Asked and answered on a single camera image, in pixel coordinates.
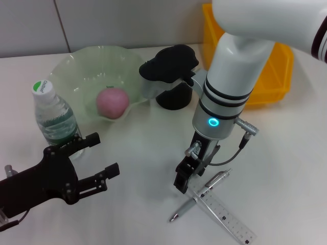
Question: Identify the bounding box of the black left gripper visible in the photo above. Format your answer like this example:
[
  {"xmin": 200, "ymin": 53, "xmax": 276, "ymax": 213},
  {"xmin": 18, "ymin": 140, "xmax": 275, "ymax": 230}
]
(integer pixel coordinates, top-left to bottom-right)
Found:
[{"xmin": 0, "ymin": 132, "xmax": 121, "ymax": 220}]

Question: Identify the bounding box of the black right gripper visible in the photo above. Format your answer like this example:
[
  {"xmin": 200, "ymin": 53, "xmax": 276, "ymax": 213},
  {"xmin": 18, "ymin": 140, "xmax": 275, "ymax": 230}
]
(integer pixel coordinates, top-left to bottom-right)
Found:
[{"xmin": 173, "ymin": 130, "xmax": 221, "ymax": 195}]

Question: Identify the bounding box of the silver pen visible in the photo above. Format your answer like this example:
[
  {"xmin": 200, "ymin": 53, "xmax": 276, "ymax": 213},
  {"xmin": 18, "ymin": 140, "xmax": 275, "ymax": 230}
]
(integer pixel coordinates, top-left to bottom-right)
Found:
[{"xmin": 168, "ymin": 167, "xmax": 233, "ymax": 223}]

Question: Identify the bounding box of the clear plastic ruler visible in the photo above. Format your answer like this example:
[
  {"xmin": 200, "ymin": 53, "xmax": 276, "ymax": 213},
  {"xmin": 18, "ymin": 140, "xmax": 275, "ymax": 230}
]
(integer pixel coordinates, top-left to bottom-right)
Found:
[{"xmin": 188, "ymin": 183, "xmax": 256, "ymax": 245}]

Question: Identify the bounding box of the pink peach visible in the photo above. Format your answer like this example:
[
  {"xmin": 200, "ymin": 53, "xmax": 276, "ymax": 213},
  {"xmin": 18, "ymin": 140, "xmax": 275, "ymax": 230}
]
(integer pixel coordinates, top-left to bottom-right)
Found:
[{"xmin": 96, "ymin": 86, "xmax": 130, "ymax": 119}]

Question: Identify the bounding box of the clear green-label water bottle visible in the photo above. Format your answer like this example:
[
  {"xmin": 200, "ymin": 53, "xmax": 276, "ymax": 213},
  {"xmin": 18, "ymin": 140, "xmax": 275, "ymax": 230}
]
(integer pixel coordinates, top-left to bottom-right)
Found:
[{"xmin": 31, "ymin": 79, "xmax": 83, "ymax": 160}]

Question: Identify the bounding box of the black mesh pen cup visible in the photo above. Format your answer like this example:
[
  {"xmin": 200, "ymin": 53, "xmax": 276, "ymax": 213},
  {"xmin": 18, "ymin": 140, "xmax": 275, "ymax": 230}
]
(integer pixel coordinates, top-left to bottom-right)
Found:
[{"xmin": 155, "ymin": 83, "xmax": 194, "ymax": 111}]

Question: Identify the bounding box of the green glass fruit plate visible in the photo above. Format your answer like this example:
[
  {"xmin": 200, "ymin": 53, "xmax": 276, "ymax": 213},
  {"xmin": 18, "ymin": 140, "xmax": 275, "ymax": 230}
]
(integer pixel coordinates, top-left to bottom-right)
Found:
[{"xmin": 48, "ymin": 45, "xmax": 150, "ymax": 124}]

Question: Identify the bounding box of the yellow plastic bin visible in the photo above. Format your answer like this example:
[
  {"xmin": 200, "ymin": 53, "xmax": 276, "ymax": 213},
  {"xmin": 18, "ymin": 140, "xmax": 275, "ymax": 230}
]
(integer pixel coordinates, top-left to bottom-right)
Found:
[{"xmin": 203, "ymin": 4, "xmax": 294, "ymax": 110}]

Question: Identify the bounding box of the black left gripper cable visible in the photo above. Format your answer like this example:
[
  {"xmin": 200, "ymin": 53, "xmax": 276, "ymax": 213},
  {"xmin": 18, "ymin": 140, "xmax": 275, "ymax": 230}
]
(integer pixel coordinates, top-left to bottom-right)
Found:
[{"xmin": 0, "ymin": 209, "xmax": 29, "ymax": 232}]

